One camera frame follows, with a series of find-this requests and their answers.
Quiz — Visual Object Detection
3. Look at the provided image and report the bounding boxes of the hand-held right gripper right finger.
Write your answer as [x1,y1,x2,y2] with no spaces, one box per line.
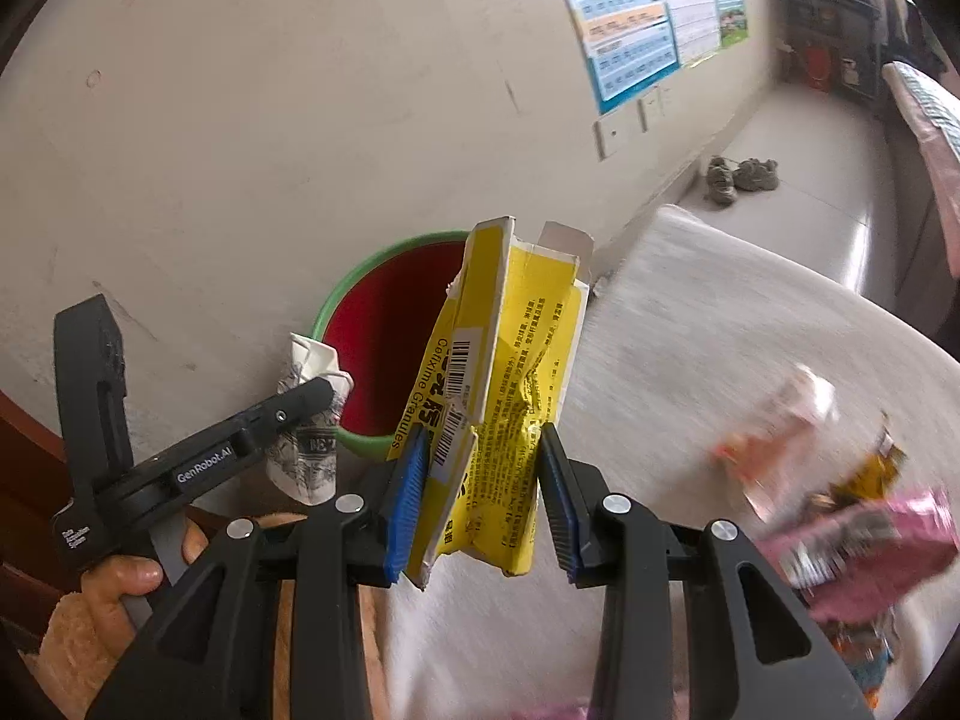
[536,422,875,720]

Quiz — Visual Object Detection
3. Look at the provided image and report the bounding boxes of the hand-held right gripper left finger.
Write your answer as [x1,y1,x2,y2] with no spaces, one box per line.
[86,435,432,720]

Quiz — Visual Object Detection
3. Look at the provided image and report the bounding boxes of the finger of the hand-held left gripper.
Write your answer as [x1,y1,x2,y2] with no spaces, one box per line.
[229,377,336,458]

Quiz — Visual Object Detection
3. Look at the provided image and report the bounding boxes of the white printed paper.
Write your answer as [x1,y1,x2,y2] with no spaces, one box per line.
[264,334,353,505]

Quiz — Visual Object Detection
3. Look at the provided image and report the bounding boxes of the red bin with green rim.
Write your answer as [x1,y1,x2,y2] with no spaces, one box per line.
[309,231,481,462]

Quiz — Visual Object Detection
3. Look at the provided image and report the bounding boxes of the crushed yellow cardboard box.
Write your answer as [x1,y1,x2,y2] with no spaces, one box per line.
[386,217,597,590]

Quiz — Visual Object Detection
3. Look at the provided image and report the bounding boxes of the pink snack wrapper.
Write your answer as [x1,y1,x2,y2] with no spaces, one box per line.
[757,487,957,623]

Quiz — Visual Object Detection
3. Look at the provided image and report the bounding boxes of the orange and blue wrapper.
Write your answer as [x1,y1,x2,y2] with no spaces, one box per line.
[821,607,897,698]

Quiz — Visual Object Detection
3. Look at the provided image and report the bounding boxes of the person's left hand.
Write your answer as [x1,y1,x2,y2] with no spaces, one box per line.
[79,516,209,620]

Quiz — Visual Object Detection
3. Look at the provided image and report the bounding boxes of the brown wooden headboard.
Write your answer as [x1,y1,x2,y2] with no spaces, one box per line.
[0,390,83,616]

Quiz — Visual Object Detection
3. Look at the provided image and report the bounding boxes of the orange and white wrapper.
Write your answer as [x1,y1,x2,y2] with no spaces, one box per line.
[709,364,837,522]

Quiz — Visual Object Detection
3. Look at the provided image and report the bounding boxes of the yellow and black wrapper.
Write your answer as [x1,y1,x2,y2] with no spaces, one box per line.
[810,412,908,511]

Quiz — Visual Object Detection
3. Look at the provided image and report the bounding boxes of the patterned pink quilt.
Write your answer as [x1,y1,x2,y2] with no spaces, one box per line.
[881,60,960,278]

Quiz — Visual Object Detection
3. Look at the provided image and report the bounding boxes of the dark storage shelf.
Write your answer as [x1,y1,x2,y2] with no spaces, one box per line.
[769,0,882,102]

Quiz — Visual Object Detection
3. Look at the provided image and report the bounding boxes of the dark hanging clothes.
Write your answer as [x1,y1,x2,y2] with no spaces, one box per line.
[874,0,950,76]

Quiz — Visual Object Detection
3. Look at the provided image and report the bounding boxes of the blue chart wall poster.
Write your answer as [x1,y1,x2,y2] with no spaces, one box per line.
[544,0,683,117]

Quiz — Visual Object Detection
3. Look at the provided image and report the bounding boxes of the white chart wall poster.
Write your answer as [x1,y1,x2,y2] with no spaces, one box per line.
[649,0,721,65]

